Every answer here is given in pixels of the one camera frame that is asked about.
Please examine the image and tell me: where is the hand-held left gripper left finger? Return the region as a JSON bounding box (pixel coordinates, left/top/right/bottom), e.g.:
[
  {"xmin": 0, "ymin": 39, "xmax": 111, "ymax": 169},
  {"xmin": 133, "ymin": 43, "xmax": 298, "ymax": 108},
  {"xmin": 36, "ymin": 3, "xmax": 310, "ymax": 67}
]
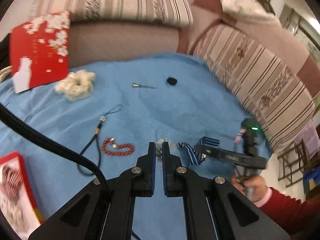
[{"xmin": 28, "ymin": 142, "xmax": 157, "ymax": 240}]

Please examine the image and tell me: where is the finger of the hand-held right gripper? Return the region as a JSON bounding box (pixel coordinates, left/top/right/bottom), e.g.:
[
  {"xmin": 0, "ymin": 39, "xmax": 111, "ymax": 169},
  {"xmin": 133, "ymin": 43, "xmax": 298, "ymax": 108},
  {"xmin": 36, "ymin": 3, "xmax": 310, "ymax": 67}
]
[{"xmin": 194, "ymin": 144, "xmax": 244, "ymax": 164}]

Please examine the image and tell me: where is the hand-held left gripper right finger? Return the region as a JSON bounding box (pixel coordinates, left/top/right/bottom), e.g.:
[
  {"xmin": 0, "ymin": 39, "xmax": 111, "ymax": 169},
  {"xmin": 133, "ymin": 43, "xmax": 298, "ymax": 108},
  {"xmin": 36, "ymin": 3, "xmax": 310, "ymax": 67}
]
[{"xmin": 162, "ymin": 142, "xmax": 292, "ymax": 240}]

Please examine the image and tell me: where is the red rimmed gift box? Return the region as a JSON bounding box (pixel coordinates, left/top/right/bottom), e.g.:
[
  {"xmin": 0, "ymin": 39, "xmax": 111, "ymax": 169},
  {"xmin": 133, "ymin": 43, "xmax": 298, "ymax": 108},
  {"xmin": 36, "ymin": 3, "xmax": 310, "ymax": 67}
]
[{"xmin": 0, "ymin": 151, "xmax": 45, "ymax": 240}]

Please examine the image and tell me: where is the red plaid scrunchie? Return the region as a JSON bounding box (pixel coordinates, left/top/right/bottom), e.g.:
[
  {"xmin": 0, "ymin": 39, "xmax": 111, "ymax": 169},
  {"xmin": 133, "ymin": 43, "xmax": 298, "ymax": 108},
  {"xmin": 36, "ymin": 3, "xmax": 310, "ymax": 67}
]
[{"xmin": 0, "ymin": 165, "xmax": 23, "ymax": 200}]

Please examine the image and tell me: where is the person's right forearm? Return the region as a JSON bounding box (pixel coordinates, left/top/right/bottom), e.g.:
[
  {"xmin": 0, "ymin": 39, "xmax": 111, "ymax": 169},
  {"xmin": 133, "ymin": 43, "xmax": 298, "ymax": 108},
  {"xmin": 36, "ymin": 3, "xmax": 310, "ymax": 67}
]
[{"xmin": 252, "ymin": 187, "xmax": 320, "ymax": 233}]

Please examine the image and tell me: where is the person's right hand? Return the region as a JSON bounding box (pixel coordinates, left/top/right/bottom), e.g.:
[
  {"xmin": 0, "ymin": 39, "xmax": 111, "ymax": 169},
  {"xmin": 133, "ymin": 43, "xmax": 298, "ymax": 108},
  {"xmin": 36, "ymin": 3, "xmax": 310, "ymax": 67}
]
[{"xmin": 231, "ymin": 174, "xmax": 268, "ymax": 203}]

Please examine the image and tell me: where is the wooden chair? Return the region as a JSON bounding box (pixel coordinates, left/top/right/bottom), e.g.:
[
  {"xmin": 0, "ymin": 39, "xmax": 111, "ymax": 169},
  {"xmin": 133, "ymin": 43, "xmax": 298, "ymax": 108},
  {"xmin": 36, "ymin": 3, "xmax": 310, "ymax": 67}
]
[{"xmin": 277, "ymin": 140, "xmax": 310, "ymax": 188}]

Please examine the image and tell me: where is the striped floral cushion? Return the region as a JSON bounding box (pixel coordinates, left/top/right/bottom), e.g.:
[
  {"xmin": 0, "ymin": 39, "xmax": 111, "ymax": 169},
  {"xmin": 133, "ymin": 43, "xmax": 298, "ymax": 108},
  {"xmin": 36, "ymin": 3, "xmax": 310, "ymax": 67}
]
[
  {"xmin": 192, "ymin": 24, "xmax": 316, "ymax": 153},
  {"xmin": 32, "ymin": 0, "xmax": 194, "ymax": 28}
]

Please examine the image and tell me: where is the lilac cloth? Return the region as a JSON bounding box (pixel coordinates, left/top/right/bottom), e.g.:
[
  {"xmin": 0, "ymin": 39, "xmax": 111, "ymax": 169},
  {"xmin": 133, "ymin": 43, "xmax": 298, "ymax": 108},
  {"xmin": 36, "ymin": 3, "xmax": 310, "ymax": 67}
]
[{"xmin": 295, "ymin": 120, "xmax": 320, "ymax": 153}]

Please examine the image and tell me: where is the blue towel blanket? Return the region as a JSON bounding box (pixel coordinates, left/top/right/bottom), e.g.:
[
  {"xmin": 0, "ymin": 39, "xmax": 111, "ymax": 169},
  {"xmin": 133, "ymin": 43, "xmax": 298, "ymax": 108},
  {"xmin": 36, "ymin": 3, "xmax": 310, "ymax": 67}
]
[{"xmin": 0, "ymin": 52, "xmax": 275, "ymax": 240}]

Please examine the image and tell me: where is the blue plastic crate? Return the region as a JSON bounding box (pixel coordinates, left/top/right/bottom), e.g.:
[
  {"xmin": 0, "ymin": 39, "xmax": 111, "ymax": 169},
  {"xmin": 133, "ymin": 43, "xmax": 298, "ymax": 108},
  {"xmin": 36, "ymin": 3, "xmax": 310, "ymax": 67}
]
[{"xmin": 302, "ymin": 170, "xmax": 320, "ymax": 202}]

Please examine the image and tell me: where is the silver hair clip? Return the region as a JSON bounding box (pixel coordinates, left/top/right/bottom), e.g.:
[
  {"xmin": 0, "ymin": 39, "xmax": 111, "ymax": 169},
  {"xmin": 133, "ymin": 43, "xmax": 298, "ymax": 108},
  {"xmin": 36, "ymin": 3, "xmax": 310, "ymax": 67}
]
[{"xmin": 132, "ymin": 82, "xmax": 158, "ymax": 89}]

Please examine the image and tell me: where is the cream scrunchie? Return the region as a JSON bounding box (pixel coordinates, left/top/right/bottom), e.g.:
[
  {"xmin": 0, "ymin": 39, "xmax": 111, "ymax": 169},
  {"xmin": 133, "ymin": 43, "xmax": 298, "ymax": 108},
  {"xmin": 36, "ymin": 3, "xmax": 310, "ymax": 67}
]
[{"xmin": 54, "ymin": 70, "xmax": 96, "ymax": 102}]

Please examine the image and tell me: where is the white cloth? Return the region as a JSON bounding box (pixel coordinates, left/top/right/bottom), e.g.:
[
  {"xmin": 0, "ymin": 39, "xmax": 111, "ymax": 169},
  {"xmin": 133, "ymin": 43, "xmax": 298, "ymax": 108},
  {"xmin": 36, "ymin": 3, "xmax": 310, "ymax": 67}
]
[{"xmin": 220, "ymin": 0, "xmax": 283, "ymax": 30}]

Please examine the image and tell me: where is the red bead bracelet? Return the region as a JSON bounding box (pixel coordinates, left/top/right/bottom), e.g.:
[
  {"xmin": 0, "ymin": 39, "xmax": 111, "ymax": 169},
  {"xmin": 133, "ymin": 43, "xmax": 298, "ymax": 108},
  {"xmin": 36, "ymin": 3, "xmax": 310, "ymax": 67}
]
[{"xmin": 102, "ymin": 137, "xmax": 135, "ymax": 157}]

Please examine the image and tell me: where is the black phone strap charm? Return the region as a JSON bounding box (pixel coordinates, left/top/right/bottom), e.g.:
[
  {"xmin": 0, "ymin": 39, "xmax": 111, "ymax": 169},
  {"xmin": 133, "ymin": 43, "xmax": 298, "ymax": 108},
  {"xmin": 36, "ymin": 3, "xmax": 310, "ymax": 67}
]
[{"xmin": 77, "ymin": 104, "xmax": 123, "ymax": 175}]

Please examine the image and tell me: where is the black braided cable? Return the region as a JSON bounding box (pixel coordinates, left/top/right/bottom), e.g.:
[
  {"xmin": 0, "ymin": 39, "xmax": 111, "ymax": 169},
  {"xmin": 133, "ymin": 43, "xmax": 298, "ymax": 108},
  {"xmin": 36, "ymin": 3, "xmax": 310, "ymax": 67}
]
[{"xmin": 0, "ymin": 104, "xmax": 110, "ymax": 195}]

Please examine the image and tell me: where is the window frame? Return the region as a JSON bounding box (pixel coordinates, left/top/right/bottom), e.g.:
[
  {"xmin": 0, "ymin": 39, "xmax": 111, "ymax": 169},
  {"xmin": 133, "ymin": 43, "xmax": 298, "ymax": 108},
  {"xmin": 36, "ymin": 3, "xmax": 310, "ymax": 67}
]
[{"xmin": 279, "ymin": 4, "xmax": 320, "ymax": 65}]

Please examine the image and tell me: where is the braided rope handle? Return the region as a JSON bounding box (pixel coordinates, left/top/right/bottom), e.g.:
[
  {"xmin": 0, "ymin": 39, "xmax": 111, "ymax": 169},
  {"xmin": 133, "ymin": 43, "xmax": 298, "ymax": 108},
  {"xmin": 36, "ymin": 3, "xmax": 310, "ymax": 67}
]
[{"xmin": 0, "ymin": 66, "xmax": 13, "ymax": 83}]

